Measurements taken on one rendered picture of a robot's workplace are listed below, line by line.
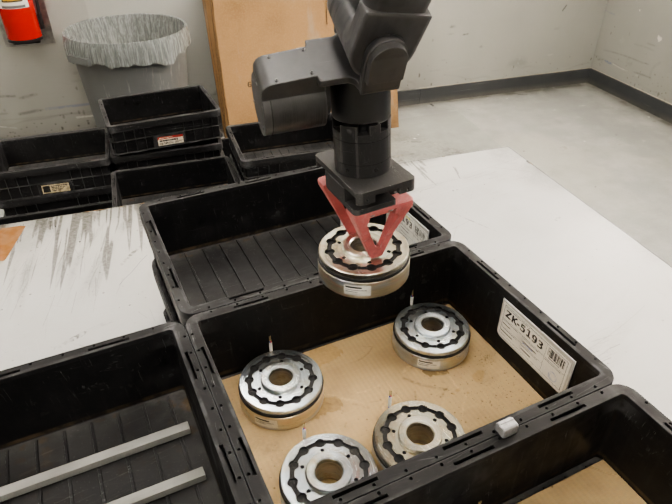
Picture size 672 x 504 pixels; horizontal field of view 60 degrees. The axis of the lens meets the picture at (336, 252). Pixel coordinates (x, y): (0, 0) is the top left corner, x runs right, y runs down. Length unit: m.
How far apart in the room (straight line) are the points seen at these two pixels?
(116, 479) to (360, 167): 0.43
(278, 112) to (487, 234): 0.85
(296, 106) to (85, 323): 0.71
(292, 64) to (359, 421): 0.42
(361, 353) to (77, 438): 0.36
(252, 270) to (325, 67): 0.50
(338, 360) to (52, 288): 0.64
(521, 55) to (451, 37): 0.56
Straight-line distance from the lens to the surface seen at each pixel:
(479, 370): 0.80
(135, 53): 2.81
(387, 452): 0.66
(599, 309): 1.17
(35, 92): 3.54
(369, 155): 0.56
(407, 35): 0.49
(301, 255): 0.98
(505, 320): 0.79
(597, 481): 0.74
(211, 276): 0.95
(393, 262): 0.63
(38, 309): 1.20
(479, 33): 4.05
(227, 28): 3.28
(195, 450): 0.72
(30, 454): 0.78
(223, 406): 0.62
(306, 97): 0.53
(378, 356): 0.80
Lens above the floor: 1.40
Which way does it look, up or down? 35 degrees down
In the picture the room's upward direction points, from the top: straight up
